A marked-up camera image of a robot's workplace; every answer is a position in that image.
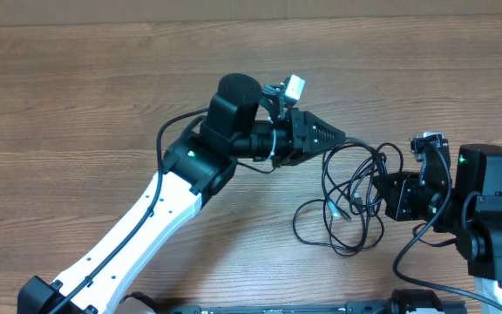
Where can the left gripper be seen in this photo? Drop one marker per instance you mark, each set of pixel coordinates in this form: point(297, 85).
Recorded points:
point(299, 134)

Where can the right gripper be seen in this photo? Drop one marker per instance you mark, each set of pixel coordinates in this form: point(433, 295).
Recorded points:
point(403, 191)

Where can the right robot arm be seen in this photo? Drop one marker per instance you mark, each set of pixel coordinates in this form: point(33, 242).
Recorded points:
point(467, 205)

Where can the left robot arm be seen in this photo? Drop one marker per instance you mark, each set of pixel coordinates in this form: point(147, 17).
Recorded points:
point(244, 120)

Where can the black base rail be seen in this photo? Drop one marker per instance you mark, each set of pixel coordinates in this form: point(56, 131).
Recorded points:
point(400, 302)

